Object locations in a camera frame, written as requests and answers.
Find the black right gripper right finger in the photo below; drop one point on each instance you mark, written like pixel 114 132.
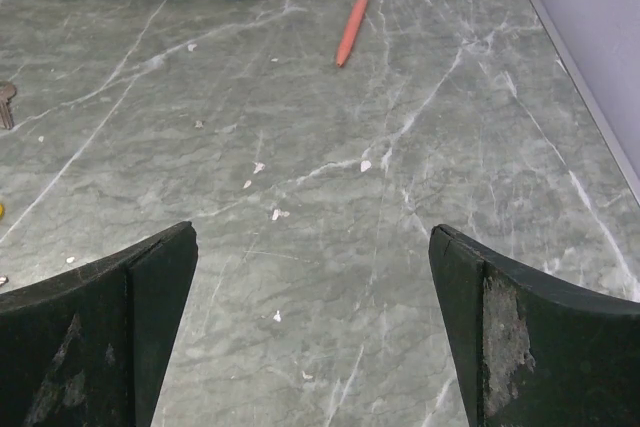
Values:
pixel 531 349

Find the orange pencil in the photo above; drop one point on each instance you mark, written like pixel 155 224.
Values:
pixel 350 32

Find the silver key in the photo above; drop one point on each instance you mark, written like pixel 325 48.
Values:
pixel 7 92

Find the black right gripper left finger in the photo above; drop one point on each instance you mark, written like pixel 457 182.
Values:
pixel 90 346

